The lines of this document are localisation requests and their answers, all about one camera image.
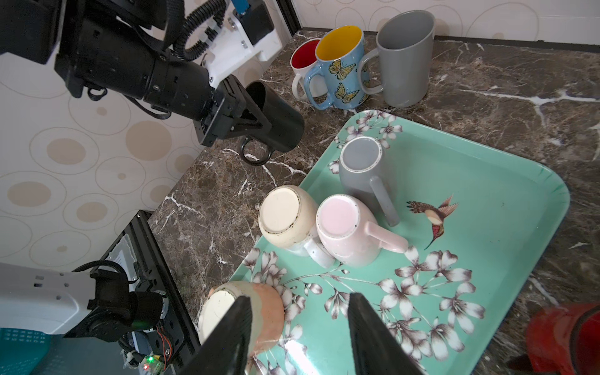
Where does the small light grey mug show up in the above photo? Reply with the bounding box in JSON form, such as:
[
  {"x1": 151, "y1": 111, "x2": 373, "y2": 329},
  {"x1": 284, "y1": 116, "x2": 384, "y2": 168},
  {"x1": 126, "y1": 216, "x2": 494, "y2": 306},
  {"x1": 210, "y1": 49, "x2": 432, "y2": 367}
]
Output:
[{"x1": 339, "y1": 136, "x2": 400, "y2": 227}]

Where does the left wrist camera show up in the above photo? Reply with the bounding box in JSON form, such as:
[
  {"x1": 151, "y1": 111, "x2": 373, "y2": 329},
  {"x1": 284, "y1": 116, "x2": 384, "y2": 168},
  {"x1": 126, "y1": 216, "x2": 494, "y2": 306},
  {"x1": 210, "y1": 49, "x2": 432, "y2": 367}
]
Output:
[{"x1": 202, "y1": 1, "x2": 282, "y2": 88}]

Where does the mint green floral tray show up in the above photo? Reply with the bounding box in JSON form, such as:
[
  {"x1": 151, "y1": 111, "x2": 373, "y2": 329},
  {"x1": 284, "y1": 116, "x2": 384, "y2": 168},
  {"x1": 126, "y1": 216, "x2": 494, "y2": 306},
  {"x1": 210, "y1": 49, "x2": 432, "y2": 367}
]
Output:
[{"x1": 234, "y1": 110, "x2": 570, "y2": 374}]

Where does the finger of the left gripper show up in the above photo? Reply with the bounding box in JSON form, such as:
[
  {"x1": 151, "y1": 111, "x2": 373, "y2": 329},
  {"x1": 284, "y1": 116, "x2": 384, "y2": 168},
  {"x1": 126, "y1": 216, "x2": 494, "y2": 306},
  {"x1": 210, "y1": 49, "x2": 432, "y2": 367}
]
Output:
[
  {"x1": 210, "y1": 114, "x2": 272, "y2": 139},
  {"x1": 220, "y1": 75, "x2": 262, "y2": 117}
]

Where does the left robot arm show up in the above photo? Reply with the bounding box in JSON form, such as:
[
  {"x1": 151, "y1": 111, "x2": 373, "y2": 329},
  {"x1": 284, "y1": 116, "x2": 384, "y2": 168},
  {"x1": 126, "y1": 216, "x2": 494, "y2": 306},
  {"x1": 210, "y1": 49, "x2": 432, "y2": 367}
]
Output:
[{"x1": 1, "y1": 52, "x2": 198, "y2": 334}]

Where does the tall dark grey mug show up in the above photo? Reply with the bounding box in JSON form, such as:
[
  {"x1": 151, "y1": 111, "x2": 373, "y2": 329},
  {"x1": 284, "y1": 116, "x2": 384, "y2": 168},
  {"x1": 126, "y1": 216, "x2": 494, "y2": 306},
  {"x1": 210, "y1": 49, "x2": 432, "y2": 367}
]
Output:
[{"x1": 358, "y1": 10, "x2": 435, "y2": 108}]

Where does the black mug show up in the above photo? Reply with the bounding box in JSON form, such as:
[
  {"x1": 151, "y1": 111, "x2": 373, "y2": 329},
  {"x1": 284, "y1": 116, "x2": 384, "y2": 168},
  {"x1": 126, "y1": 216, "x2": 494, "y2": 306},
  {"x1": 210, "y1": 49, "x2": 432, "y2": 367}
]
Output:
[{"x1": 240, "y1": 81, "x2": 305, "y2": 167}]

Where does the cream mug orange handle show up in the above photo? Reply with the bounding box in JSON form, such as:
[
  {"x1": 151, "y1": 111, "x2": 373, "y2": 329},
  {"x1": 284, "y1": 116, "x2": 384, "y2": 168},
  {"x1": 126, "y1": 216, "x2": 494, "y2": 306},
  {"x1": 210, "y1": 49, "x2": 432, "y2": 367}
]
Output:
[{"x1": 198, "y1": 281, "x2": 284, "y2": 357}]

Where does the cream beige mug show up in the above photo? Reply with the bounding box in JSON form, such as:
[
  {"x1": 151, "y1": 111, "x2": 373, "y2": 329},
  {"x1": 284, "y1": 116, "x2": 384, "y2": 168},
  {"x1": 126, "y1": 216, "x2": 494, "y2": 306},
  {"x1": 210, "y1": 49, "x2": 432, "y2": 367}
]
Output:
[{"x1": 259, "y1": 185, "x2": 335, "y2": 268}]

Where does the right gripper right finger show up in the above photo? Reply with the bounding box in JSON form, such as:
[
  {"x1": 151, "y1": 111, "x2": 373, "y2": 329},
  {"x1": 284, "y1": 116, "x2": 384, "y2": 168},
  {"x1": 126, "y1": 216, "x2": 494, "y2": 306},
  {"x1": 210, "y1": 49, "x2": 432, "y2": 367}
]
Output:
[{"x1": 348, "y1": 293, "x2": 422, "y2": 375}]

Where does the pale pink mug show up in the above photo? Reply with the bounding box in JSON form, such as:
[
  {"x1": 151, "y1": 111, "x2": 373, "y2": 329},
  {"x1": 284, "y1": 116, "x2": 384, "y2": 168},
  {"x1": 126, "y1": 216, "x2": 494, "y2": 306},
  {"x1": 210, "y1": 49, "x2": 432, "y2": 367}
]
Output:
[{"x1": 316, "y1": 194, "x2": 409, "y2": 267}]

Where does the blue butterfly mug yellow inside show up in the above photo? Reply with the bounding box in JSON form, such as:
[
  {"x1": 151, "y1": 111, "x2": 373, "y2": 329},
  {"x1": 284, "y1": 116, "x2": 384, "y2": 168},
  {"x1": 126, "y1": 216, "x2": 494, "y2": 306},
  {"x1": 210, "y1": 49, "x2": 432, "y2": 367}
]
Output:
[{"x1": 304, "y1": 25, "x2": 370, "y2": 110}]

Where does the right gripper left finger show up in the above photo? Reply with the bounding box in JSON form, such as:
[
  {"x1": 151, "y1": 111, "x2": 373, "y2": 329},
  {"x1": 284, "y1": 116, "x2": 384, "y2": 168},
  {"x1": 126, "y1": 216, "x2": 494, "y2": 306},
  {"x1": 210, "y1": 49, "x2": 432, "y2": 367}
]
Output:
[{"x1": 181, "y1": 296, "x2": 253, "y2": 375}]

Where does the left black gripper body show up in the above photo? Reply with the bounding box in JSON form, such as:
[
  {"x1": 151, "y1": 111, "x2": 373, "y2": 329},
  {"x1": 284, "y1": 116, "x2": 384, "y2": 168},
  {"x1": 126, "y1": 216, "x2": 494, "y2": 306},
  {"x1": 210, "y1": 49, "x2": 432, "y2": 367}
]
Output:
[{"x1": 55, "y1": 15, "x2": 217, "y2": 147}]

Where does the left black frame post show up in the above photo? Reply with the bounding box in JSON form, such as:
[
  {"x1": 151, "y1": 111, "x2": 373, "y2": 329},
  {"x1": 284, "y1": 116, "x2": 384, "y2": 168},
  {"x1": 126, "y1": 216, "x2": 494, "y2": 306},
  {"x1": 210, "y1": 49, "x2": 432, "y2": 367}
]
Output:
[{"x1": 277, "y1": 0, "x2": 303, "y2": 36}]

